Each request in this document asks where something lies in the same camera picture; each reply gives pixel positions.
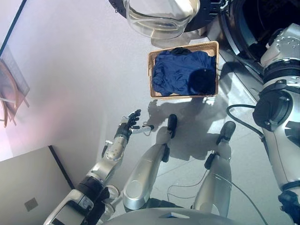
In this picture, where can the black robot foot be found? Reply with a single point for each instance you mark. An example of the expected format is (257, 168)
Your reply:
(172, 124)
(227, 131)

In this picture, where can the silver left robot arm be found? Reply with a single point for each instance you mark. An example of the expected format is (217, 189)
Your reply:
(112, 154)

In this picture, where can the silver right robot leg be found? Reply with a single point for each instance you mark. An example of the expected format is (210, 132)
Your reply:
(215, 182)

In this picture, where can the black right robot foot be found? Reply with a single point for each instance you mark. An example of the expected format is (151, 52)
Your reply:
(227, 131)

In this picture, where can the light wooden chair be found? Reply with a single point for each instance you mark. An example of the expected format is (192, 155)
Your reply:
(11, 93)

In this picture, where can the woven wicker laundry basket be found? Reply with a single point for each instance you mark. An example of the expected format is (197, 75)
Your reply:
(150, 70)

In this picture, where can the black left robot foot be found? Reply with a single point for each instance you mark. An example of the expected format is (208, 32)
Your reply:
(172, 124)

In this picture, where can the grey front-load washing machine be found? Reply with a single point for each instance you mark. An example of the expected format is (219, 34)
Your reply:
(234, 35)

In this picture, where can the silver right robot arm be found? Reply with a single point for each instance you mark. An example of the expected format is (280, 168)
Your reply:
(283, 145)

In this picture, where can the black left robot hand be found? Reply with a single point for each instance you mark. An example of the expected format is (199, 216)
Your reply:
(125, 125)

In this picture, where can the beige cabinet with grey patch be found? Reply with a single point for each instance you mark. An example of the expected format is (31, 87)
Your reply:
(28, 178)

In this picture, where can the round black glass washer door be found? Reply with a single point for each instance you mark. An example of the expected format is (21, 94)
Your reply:
(152, 21)

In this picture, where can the dark blue garment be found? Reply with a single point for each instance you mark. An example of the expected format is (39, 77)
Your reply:
(173, 72)

